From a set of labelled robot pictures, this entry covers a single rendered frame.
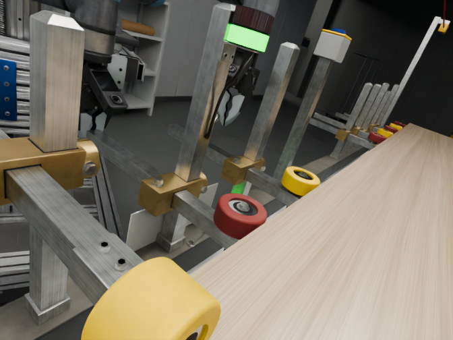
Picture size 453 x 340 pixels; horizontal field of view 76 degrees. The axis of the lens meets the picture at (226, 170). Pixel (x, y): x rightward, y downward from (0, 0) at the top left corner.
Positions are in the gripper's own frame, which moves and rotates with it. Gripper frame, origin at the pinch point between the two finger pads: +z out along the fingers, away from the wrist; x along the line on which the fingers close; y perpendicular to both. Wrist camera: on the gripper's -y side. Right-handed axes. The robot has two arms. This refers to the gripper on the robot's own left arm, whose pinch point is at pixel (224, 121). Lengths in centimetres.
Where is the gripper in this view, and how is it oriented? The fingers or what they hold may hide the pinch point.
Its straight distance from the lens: 74.2
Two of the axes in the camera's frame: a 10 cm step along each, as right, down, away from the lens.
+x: -9.2, -3.7, 1.6
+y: 2.9, -3.3, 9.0
